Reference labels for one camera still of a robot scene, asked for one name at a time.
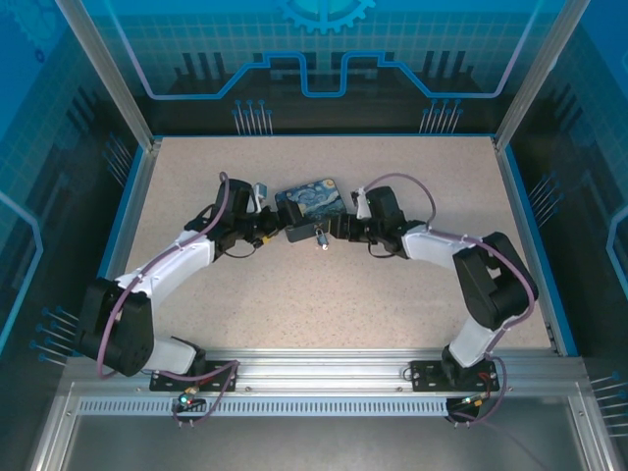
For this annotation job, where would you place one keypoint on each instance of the aluminium mounting rail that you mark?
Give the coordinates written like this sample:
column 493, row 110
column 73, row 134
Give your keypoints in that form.
column 319, row 368

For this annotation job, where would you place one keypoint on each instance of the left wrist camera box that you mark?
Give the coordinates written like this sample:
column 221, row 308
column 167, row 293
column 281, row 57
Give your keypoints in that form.
column 260, row 191

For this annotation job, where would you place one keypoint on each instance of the small silver padlock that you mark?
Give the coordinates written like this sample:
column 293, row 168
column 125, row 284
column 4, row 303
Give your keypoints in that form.
column 321, row 239

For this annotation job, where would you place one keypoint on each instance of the aluminium frame side rail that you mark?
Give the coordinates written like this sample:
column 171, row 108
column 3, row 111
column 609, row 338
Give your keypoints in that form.
column 527, row 235
column 137, row 206

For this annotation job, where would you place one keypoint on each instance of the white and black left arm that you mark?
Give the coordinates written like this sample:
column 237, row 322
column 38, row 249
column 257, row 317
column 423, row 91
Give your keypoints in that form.
column 162, row 265

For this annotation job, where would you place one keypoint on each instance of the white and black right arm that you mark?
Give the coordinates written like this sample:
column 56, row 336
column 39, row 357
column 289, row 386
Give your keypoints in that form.
column 432, row 247

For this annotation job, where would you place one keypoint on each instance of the small connector with lights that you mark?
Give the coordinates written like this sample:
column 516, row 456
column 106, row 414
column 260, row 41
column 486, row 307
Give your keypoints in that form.
column 189, row 398
column 476, row 400

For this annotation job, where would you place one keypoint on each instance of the aluminium frame post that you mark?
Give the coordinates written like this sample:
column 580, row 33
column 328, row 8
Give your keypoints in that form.
column 113, row 73
column 535, row 73

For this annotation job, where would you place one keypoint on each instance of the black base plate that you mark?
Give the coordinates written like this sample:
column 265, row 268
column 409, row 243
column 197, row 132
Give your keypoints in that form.
column 216, row 373
column 427, row 375

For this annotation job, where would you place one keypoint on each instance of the dark box with starry-night lid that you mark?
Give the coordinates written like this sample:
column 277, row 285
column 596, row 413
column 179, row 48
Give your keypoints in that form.
column 319, row 201

